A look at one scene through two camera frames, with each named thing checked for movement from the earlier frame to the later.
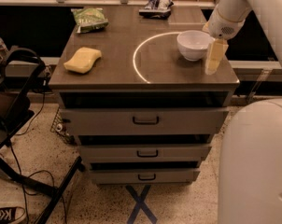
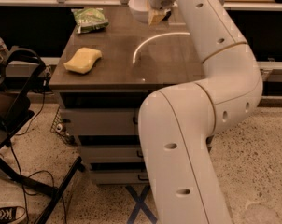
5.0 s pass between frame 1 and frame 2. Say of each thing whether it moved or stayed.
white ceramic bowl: moved
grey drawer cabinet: stayed
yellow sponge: stayed
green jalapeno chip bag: stayed
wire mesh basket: stayed
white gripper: moved
